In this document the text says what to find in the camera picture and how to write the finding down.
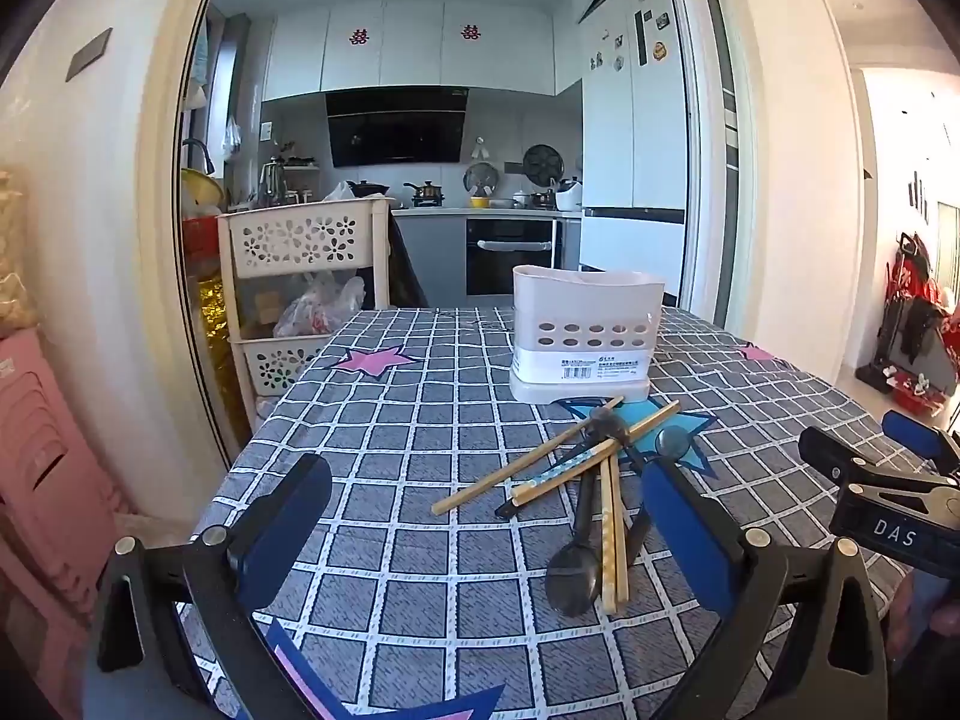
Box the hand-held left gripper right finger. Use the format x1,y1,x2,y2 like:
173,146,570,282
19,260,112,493
643,456,890,720

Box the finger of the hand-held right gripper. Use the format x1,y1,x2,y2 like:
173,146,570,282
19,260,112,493
882,409,960,475
799,426,960,494

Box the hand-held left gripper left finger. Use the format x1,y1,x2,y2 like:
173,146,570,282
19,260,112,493
96,452,332,720

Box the dark translucent plastic spoon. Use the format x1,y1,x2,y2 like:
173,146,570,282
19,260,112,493
626,425,692,565
589,406,650,473
545,420,610,617

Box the black-ended bamboo chopstick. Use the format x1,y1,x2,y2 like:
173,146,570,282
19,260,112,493
495,439,620,518

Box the white plastic utensil holder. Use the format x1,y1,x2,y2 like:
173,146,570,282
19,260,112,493
508,265,667,404

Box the heap of red bags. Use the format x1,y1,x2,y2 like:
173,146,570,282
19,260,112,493
855,232,960,415

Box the grey checked star tablecloth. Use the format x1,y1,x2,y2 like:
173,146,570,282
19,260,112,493
180,305,912,720

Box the clear plastic bag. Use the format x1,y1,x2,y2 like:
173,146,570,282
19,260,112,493
272,272,367,339

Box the gold foil sheet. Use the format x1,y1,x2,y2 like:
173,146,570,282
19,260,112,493
196,274,252,421

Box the stack of pink plastic stools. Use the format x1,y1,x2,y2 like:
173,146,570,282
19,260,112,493
0,328,128,661

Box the cream flower-cutout storage rack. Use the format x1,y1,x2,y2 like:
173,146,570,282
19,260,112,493
216,196,396,421

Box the red container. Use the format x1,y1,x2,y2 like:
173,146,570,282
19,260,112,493
182,216,222,260

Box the grey kitchen base cabinet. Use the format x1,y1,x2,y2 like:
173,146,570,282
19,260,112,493
390,208,582,308

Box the black built-in oven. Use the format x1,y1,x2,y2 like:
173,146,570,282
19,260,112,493
465,217,563,298

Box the yellow basin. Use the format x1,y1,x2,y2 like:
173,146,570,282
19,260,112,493
180,169,226,215

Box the white refrigerator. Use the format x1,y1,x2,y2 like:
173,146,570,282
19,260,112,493
577,0,689,308

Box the beige woven bag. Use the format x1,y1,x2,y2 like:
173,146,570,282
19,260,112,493
0,169,38,338

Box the black round hanging pan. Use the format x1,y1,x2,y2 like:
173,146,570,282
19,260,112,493
523,144,562,185

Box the black range hood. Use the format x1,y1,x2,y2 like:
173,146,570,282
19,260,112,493
324,87,470,169

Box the white upper kitchen cabinets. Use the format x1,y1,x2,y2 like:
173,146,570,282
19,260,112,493
262,0,584,100

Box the dark wall art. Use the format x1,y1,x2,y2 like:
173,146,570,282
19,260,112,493
904,169,935,224

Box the grey wall switch plate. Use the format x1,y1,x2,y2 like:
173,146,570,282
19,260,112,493
65,28,114,83

